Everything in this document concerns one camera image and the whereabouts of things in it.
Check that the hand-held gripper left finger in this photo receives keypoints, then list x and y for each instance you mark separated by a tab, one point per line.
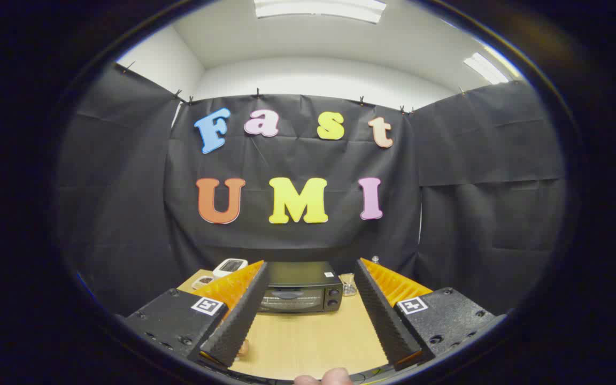
236	326

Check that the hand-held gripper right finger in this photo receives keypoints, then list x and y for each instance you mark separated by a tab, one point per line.
383	321

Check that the black toaster oven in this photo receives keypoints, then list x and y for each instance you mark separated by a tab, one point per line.
300	278

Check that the white pop-up toaster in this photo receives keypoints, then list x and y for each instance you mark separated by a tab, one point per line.
230	266

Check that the clear glass mug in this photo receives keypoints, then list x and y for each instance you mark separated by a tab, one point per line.
348	286

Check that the small ceiling light panel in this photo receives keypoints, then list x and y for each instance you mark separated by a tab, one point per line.
485	68

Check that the long ceiling light panel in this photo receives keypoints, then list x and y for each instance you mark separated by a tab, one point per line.
318	8

